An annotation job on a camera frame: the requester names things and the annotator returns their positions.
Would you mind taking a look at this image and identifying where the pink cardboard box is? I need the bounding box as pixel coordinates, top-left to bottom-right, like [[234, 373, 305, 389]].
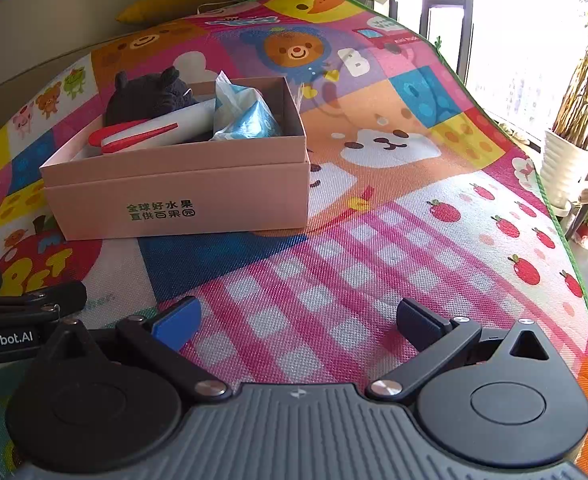
[[40, 76, 311, 242]]

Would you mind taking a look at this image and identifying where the green potted plant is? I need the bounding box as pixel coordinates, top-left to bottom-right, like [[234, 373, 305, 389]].
[[539, 0, 588, 206]]

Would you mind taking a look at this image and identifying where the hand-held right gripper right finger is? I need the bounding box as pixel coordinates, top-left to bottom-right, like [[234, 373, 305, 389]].
[[366, 299, 552, 401]]

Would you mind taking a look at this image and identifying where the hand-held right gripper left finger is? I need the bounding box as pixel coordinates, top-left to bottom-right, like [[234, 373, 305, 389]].
[[48, 296, 232, 400]]

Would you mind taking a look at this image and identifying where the blue white tissue pack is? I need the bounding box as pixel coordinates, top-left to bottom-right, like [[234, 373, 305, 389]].
[[209, 71, 283, 142]]

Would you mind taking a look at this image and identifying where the white red foam rocket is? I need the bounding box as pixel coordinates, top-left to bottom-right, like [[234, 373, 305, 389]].
[[88, 100, 219, 153]]

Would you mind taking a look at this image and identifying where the colourful printed play mat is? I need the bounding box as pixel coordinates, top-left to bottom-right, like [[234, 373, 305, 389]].
[[0, 0, 588, 480]]

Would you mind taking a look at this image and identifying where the black plush toy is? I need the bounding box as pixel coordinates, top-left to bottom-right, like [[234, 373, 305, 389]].
[[104, 66, 199, 126]]

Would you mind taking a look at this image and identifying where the yellow pillow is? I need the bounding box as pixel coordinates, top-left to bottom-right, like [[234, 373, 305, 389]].
[[115, 0, 232, 25]]

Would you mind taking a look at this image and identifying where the black window frame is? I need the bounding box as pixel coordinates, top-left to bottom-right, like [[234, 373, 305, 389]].
[[394, 0, 480, 76]]

